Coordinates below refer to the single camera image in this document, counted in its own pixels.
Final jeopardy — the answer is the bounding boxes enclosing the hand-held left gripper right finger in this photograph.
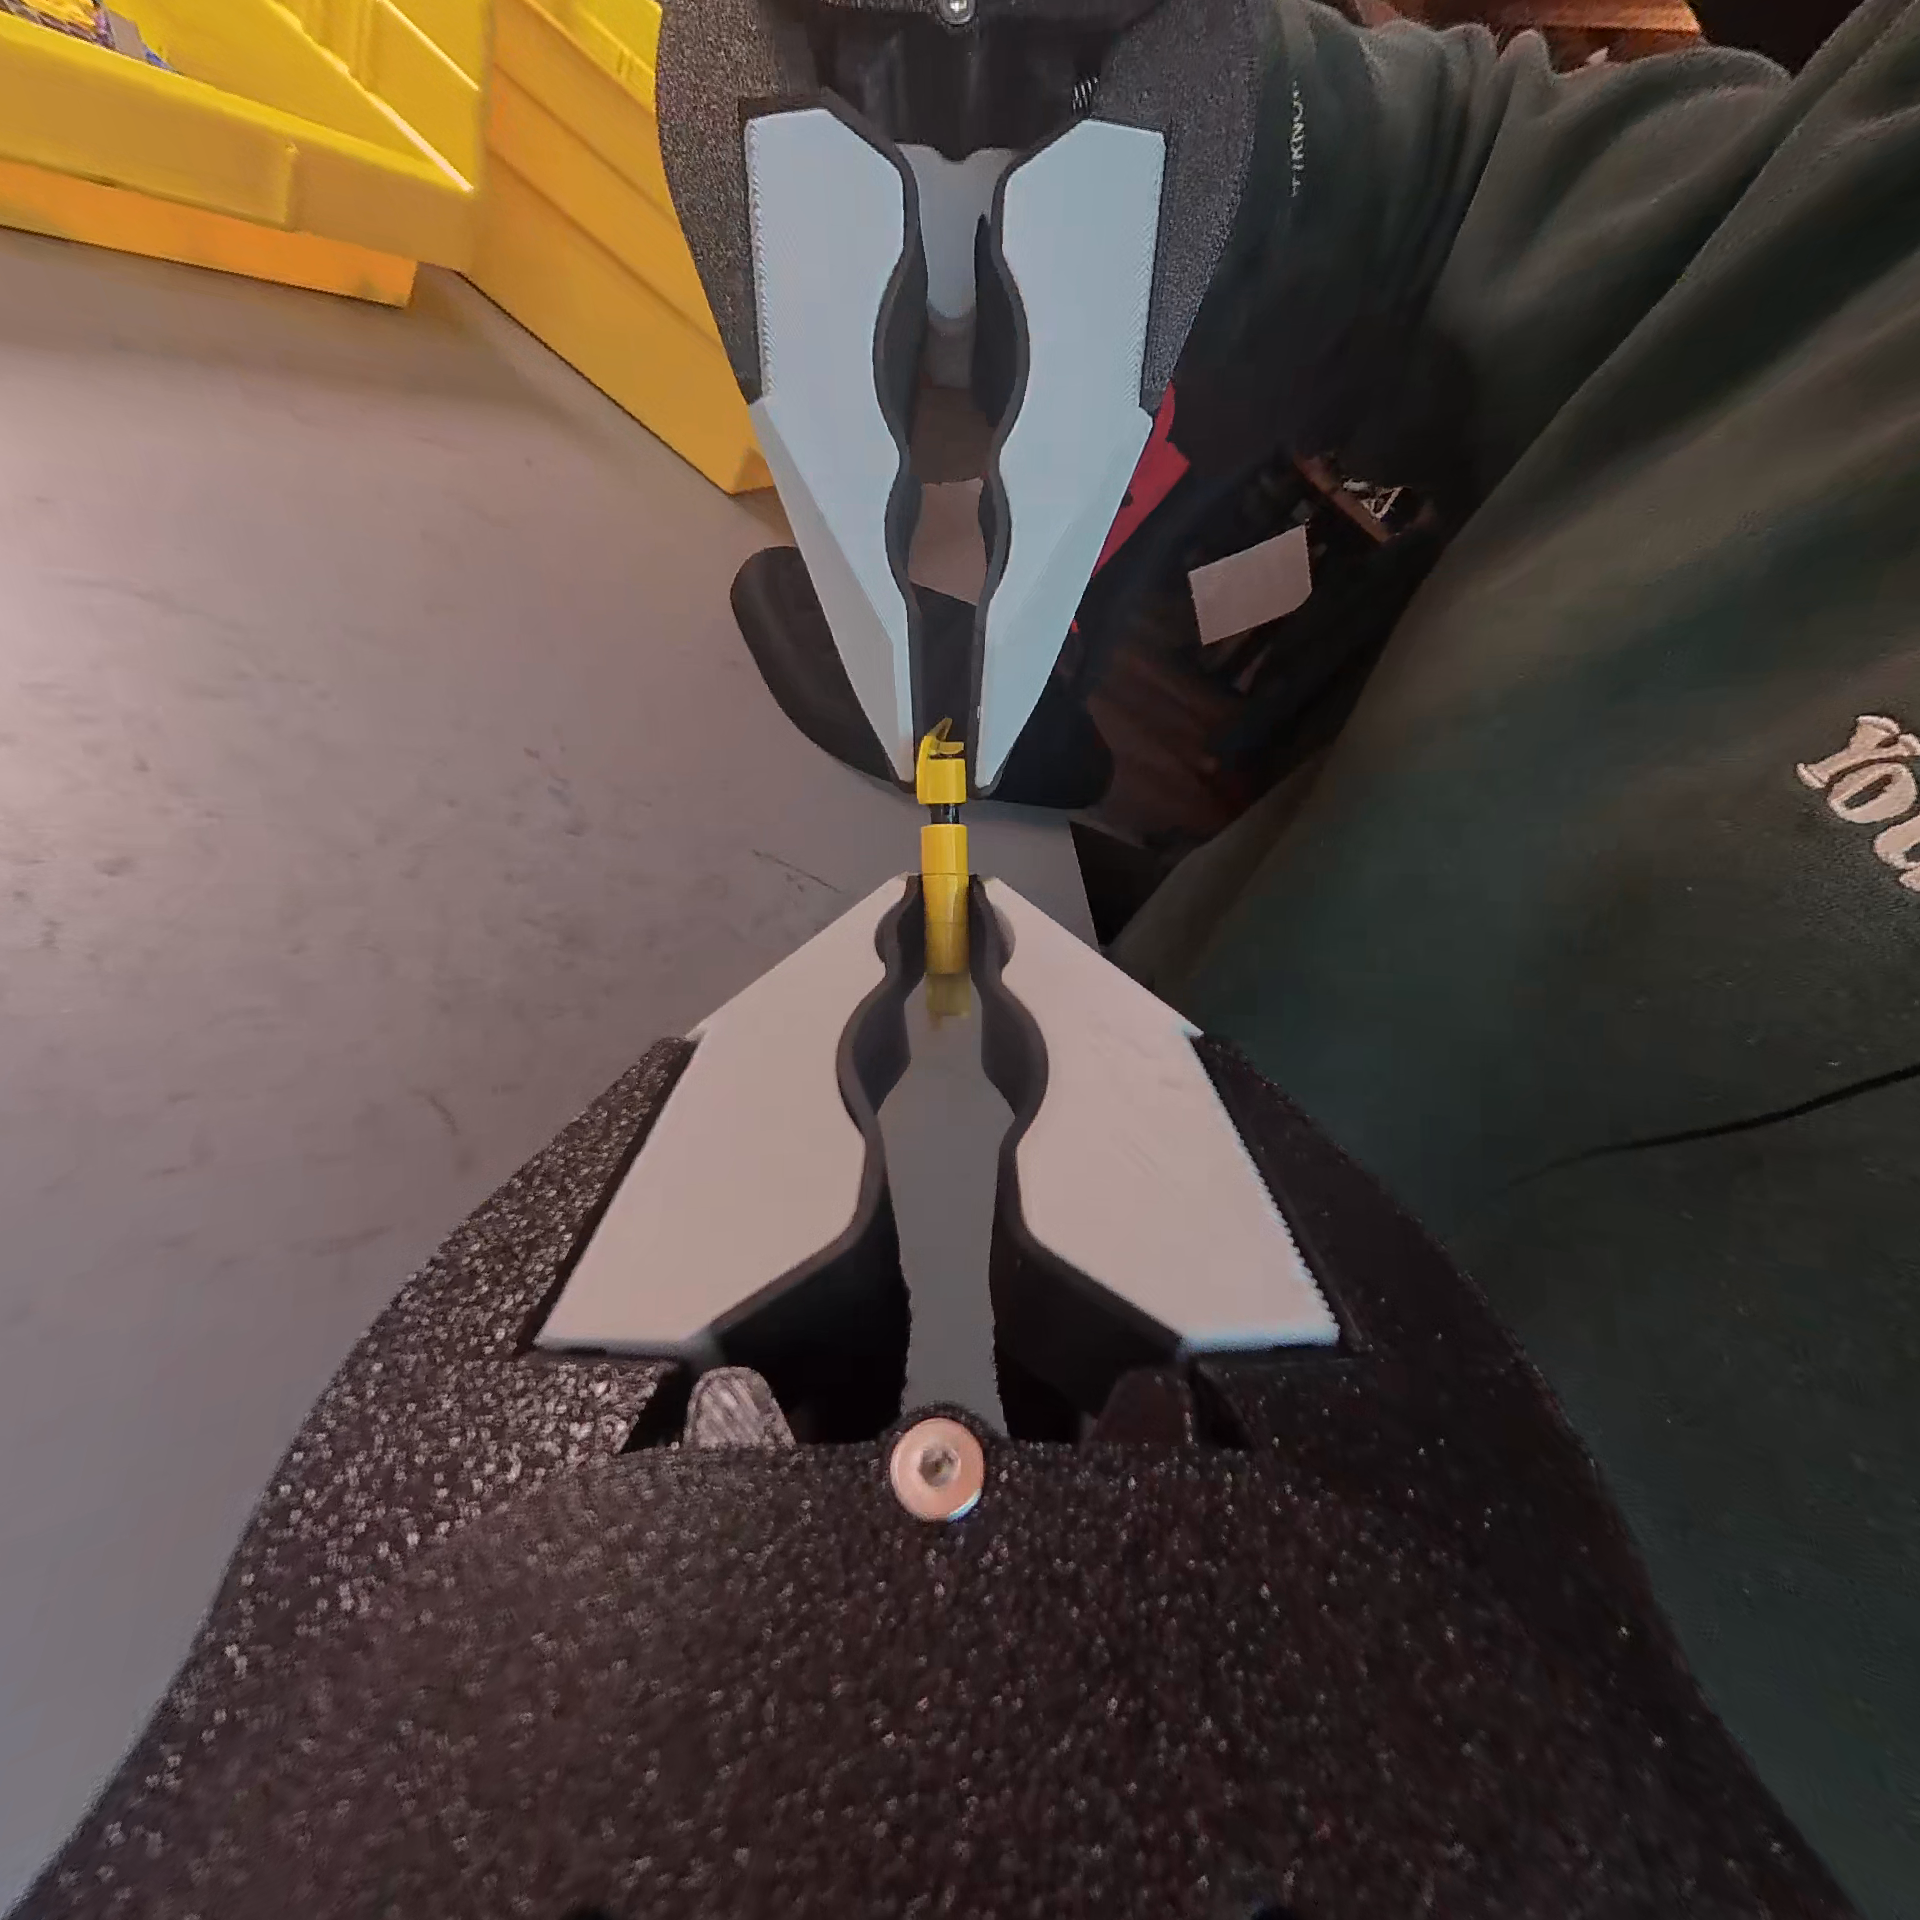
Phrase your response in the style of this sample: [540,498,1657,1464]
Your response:
[974,876,1341,1359]

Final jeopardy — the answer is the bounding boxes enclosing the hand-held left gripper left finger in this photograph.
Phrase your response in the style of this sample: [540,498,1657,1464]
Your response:
[535,876,921,1369]

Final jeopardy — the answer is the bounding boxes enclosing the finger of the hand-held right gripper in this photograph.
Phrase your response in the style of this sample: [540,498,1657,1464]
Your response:
[740,109,921,753]
[974,120,1168,797]

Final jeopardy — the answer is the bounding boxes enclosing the yellow lego subassembly blue pins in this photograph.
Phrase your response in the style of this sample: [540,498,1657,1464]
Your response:
[917,827,977,1024]

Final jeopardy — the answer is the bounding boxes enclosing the yellow storage bin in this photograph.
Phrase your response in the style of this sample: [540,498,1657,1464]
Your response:
[474,0,775,498]
[0,0,497,312]

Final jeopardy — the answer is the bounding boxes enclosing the person's right forearm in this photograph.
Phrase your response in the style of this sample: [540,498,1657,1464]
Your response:
[1250,0,1803,498]

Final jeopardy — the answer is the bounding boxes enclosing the red fabric bag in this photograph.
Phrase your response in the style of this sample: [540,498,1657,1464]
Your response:
[1092,381,1199,585]

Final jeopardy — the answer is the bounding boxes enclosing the black earbud cable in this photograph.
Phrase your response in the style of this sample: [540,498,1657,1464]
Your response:
[1476,1062,1920,1167]

